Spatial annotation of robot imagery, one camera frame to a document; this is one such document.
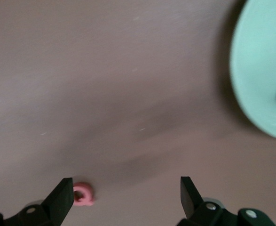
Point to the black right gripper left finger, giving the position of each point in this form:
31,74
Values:
57,200

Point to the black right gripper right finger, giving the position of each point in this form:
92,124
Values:
190,200

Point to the pink letter Q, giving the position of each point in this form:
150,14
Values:
88,188

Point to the brown table cover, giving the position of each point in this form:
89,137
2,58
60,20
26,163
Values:
104,70

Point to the light green plate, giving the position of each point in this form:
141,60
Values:
257,58

